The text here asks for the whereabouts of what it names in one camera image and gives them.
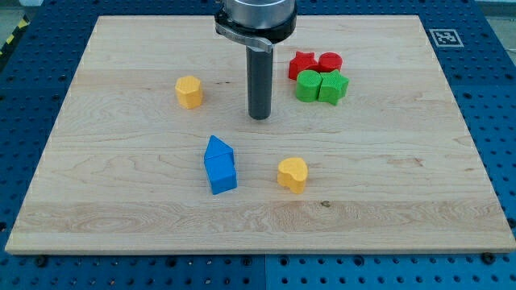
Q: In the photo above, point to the blue triangle block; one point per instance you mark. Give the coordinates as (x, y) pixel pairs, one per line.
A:
(216, 147)

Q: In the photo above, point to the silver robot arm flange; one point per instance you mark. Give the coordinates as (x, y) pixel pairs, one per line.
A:
(256, 24)

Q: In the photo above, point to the blue cube block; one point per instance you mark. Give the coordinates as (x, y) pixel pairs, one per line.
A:
(221, 173)

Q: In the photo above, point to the white fiducial marker tag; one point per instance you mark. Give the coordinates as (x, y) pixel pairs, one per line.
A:
(446, 38)

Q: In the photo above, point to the green star block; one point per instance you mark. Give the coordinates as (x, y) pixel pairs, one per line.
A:
(333, 87)

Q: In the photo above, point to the yellow hexagon block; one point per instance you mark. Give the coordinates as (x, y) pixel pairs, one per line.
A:
(189, 92)

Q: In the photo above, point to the red cylinder block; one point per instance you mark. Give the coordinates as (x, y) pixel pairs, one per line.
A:
(329, 61)

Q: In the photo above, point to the green cylinder block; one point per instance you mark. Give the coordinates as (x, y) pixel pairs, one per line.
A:
(308, 85)

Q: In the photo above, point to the red star block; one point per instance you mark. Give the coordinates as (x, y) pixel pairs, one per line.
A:
(302, 61)

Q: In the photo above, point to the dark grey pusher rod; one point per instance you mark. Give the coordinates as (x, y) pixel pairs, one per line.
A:
(259, 82)

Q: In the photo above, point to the yellow heart block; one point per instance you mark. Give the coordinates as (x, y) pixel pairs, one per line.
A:
(292, 173)

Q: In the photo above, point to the wooden board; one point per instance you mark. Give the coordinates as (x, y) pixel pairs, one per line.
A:
(392, 169)

